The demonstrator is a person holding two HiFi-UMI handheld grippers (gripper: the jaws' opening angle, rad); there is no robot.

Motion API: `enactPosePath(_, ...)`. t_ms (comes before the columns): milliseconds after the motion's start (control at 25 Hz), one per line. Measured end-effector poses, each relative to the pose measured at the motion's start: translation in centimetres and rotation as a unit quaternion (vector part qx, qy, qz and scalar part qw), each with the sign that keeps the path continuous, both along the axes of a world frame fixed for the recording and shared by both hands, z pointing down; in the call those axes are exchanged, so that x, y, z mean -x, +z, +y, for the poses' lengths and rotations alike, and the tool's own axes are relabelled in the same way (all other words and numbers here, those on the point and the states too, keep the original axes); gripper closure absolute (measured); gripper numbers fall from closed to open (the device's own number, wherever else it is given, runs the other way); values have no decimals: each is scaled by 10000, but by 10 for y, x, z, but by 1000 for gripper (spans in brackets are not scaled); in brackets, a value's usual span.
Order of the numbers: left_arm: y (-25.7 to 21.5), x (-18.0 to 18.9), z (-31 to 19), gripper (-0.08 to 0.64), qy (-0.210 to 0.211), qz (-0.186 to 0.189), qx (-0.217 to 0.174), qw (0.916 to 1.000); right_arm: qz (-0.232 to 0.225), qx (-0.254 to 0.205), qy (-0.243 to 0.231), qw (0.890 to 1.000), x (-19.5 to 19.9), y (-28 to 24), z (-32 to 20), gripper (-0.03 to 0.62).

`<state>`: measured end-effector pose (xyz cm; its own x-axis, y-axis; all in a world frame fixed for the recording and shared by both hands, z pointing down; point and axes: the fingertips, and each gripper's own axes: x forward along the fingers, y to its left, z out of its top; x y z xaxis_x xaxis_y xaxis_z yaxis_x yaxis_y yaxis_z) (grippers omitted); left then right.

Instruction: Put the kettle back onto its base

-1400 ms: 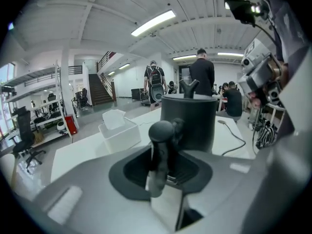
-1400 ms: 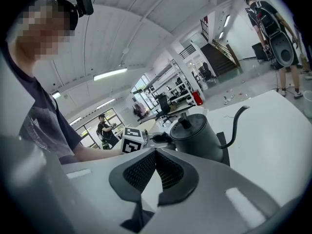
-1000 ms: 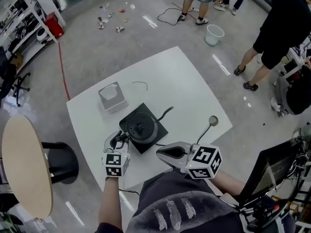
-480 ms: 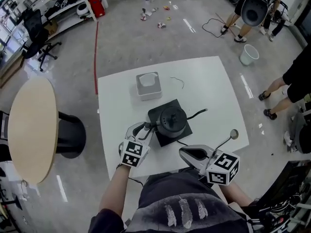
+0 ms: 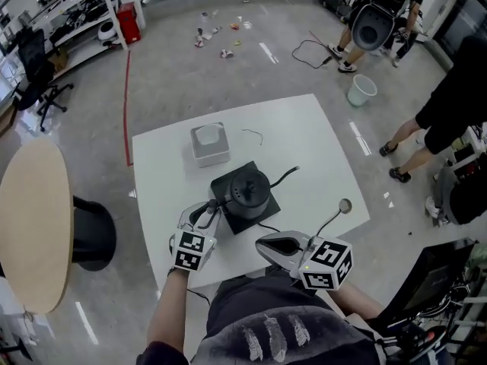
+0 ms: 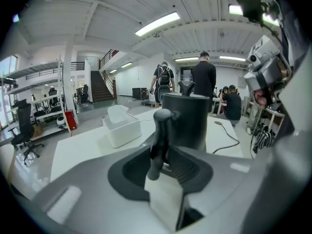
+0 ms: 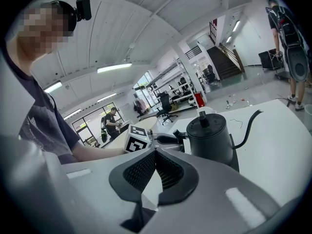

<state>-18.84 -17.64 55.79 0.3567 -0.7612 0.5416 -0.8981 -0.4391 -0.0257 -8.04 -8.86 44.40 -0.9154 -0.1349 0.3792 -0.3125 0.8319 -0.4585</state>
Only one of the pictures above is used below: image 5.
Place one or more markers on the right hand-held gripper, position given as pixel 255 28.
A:
pixel 323 264

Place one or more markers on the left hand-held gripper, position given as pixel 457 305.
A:
pixel 190 249

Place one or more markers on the black square kettle base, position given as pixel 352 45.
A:
pixel 237 224

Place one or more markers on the black gooseneck kettle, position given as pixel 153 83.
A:
pixel 249 196

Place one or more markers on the person's left forearm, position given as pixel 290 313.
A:
pixel 167 306

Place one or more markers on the person's right forearm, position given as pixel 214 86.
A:
pixel 354 299

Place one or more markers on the person's black clothing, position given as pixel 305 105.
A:
pixel 266 302

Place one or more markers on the white tissue box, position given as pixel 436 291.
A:
pixel 209 146

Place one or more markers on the black monitor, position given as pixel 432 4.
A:
pixel 430 280

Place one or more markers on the round wooden table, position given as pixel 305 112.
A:
pixel 34 223

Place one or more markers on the scattered floor litter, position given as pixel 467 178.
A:
pixel 227 53

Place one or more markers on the white waste basket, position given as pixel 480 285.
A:
pixel 361 89

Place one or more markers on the white shelving unit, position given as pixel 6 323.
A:
pixel 81 51

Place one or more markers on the red cabinet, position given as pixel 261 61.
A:
pixel 129 25

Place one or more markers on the white round device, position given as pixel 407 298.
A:
pixel 106 31

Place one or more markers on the cardboard box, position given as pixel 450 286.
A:
pixel 59 61

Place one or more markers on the black office chair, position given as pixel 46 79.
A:
pixel 32 67

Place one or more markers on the grey and black seat shell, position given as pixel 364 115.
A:
pixel 371 29

